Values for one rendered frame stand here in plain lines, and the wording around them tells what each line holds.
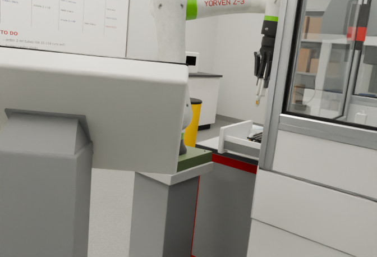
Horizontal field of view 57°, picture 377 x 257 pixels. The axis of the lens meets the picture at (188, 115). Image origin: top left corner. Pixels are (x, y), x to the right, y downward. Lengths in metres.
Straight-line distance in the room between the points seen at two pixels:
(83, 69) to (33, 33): 3.69
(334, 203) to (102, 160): 0.54
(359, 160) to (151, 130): 0.46
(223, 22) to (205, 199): 5.14
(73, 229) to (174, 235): 0.89
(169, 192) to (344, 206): 0.73
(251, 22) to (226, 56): 0.77
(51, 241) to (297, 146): 0.58
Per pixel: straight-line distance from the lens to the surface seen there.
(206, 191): 1.85
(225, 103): 6.59
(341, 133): 0.86
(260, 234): 0.99
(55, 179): 0.67
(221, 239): 1.90
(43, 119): 0.70
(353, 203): 0.89
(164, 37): 1.24
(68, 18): 4.51
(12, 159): 0.68
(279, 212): 0.95
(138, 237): 1.60
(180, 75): 0.59
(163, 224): 1.47
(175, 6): 1.24
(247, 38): 6.39
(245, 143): 1.41
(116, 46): 4.94
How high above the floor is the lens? 1.22
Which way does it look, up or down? 10 degrees down
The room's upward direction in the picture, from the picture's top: 6 degrees clockwise
